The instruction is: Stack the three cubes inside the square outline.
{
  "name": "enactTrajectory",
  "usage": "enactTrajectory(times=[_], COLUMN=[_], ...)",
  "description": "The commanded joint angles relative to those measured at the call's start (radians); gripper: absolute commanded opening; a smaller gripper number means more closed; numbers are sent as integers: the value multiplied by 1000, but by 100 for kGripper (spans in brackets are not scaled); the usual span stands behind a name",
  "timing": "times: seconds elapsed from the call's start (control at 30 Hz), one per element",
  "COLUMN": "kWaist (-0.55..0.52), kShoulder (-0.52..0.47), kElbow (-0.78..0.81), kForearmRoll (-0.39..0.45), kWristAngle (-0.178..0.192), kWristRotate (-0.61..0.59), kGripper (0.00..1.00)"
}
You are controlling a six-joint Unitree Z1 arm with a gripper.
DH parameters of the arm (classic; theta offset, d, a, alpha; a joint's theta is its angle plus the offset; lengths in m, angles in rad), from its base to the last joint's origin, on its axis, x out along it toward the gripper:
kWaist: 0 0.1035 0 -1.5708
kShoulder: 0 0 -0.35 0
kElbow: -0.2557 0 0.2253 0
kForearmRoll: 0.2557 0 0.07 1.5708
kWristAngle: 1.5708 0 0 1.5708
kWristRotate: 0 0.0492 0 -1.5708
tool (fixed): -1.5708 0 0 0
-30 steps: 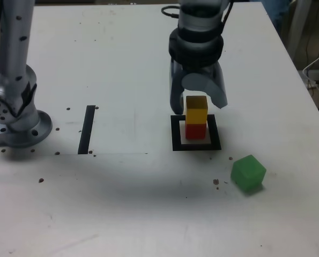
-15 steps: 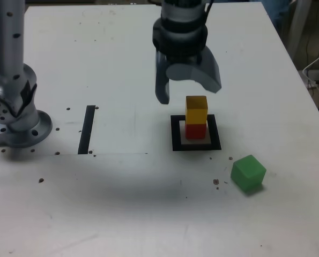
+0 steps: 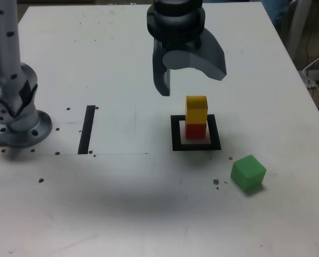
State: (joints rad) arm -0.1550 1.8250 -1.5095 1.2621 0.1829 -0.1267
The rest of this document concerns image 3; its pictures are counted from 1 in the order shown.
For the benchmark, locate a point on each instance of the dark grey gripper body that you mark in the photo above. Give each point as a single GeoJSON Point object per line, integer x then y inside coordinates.
{"type": "Point", "coordinates": [180, 45]}

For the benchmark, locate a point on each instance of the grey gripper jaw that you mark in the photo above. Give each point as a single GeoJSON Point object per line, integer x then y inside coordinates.
{"type": "Point", "coordinates": [207, 59]}
{"type": "Point", "coordinates": [159, 72]}

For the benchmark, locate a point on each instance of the yellow cube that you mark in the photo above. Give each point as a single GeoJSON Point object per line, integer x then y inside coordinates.
{"type": "Point", "coordinates": [196, 112]}

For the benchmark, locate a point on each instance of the red cube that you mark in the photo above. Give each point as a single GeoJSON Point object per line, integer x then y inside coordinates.
{"type": "Point", "coordinates": [195, 131]}

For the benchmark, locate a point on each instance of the green cube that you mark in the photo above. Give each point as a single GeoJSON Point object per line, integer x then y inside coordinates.
{"type": "Point", "coordinates": [246, 174]}

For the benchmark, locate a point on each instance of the black tape square outline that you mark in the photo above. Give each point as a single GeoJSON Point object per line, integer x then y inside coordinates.
{"type": "Point", "coordinates": [175, 134]}

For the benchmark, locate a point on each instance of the blue cloth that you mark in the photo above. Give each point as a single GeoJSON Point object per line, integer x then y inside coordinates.
{"type": "Point", "coordinates": [278, 10]}

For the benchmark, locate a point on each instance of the black tape strip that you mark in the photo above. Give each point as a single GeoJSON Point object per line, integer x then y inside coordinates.
{"type": "Point", "coordinates": [86, 128]}

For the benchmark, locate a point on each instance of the white metal post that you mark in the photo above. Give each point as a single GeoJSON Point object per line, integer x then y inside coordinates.
{"type": "Point", "coordinates": [298, 26]}

